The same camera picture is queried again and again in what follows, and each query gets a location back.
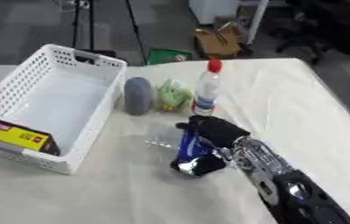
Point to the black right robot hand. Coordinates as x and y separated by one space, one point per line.
218 129

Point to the blue snack packet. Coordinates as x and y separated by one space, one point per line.
191 145

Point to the silver and black right robot arm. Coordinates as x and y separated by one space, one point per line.
285 180

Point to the brown cardboard box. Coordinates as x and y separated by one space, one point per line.
217 40

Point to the yellow and black box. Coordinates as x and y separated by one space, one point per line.
20 137

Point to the clear bottle with red cap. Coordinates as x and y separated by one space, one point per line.
206 89

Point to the clear plastic wrapper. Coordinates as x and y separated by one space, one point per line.
163 135

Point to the green plastic packet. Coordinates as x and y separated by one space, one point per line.
173 94

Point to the grey oval object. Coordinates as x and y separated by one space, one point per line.
137 95

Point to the green bag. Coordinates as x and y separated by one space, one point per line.
167 56

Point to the white cabinet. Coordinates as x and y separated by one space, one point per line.
214 10

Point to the black office chair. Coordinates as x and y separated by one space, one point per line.
326 26

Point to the black tripod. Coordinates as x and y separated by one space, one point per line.
106 26

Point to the white plastic basket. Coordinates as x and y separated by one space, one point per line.
55 99

